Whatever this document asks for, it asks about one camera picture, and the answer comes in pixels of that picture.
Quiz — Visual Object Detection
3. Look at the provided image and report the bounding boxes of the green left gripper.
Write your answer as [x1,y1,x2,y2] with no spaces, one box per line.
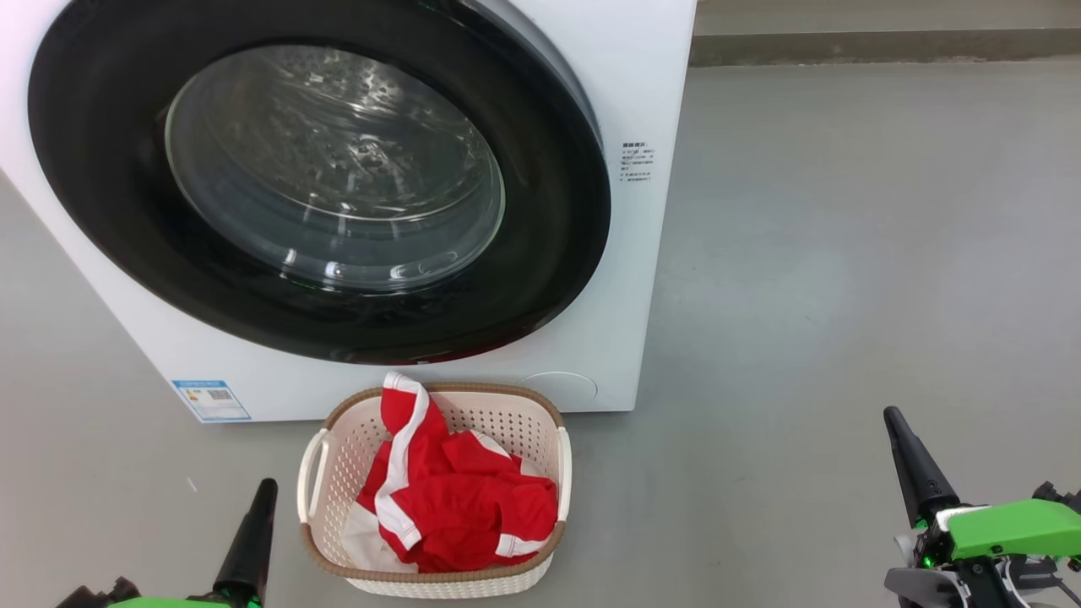
[55,479,279,608]

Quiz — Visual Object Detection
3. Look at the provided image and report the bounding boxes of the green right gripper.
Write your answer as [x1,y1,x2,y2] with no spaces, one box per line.
[883,406,1081,568]

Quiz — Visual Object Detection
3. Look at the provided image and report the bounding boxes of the red and white garment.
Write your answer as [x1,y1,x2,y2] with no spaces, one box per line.
[342,372,559,574]

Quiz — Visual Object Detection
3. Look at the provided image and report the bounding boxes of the black round glass washer door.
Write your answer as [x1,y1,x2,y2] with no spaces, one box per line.
[28,0,612,366]

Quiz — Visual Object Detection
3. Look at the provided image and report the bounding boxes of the cream perforated laundry basket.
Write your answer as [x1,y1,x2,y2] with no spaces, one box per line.
[296,383,573,600]

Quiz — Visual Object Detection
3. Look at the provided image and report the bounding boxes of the white front-load washing machine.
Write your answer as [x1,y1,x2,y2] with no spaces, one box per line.
[0,0,698,424]

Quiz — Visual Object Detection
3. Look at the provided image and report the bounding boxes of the blue energy label sticker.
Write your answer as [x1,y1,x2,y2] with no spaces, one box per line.
[171,379,253,423]

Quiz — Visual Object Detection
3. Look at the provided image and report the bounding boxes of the round white filter cover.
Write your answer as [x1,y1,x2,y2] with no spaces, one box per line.
[517,372,599,407]

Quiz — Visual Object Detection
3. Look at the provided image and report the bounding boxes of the black text notice sticker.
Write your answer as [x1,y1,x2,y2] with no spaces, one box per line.
[621,141,656,183]

